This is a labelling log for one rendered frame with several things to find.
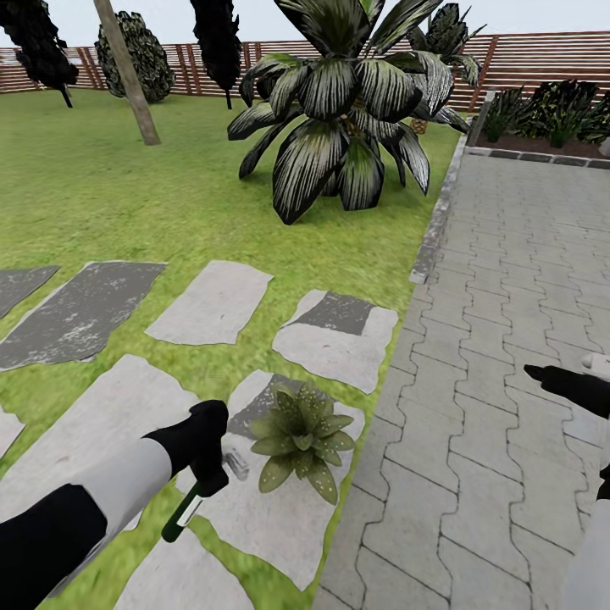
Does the insectifuge atomizer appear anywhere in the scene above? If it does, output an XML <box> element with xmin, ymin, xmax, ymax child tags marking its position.
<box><xmin>162</xmin><ymin>482</ymin><xmax>206</xmax><ymax>541</ymax></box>

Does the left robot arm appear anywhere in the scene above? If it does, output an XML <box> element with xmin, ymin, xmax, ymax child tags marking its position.
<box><xmin>0</xmin><ymin>399</ymin><xmax>250</xmax><ymax>610</ymax></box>

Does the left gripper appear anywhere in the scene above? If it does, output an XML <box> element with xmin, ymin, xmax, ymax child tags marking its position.
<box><xmin>189</xmin><ymin>452</ymin><xmax>230</xmax><ymax>497</ymax></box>

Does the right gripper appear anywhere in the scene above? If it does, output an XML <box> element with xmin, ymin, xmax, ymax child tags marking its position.
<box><xmin>524</xmin><ymin>364</ymin><xmax>610</xmax><ymax>413</ymax></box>

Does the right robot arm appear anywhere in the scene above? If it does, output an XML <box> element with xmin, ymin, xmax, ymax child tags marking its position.
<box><xmin>524</xmin><ymin>352</ymin><xmax>610</xmax><ymax>610</ymax></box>

